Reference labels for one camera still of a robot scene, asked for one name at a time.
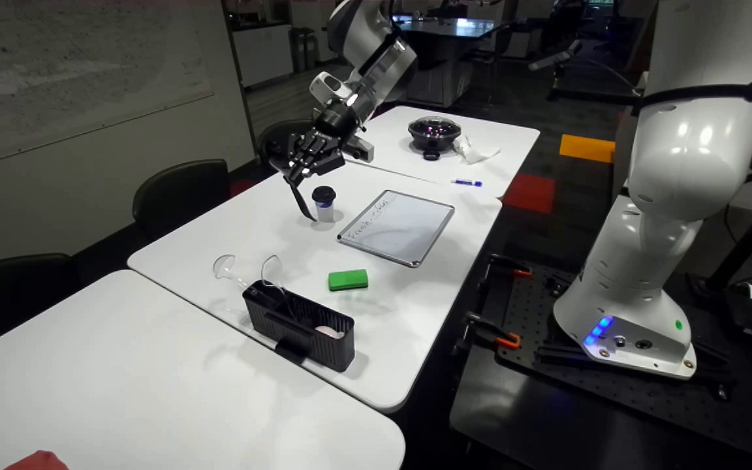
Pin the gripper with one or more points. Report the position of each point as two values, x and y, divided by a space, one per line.
333 122

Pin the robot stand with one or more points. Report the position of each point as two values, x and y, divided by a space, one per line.
611 405

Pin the white cabinet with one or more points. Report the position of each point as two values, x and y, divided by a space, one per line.
262 53

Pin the dark desk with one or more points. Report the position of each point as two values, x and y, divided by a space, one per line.
444 46

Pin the black chair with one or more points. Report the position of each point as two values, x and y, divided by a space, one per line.
10 297
281 140
180 192

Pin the orange and black clamp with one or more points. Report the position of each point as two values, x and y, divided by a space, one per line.
508 266
492 333

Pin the small whiteboard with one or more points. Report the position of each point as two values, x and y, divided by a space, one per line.
395 227

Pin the black bowl with clear lid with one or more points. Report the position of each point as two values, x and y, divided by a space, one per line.
434 134

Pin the wall whiteboard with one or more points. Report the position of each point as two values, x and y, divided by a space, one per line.
76 72

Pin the crumpled white tissue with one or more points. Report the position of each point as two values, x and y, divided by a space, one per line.
476 151

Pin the black utensil holder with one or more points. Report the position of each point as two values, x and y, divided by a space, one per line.
297 326

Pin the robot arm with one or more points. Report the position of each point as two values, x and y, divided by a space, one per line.
670 170

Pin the black trash bin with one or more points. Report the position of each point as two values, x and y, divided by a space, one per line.
303 48

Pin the green eraser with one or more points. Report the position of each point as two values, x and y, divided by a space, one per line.
348 279

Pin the small bottle with black cap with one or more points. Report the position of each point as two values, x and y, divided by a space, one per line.
324 202

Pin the clear plastic spoon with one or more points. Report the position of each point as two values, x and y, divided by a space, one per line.
227 269
273 269

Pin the red cloth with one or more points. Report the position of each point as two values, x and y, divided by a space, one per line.
36 461

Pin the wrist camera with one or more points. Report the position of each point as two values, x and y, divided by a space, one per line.
363 149

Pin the blue marker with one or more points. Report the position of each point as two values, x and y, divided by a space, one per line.
467 183

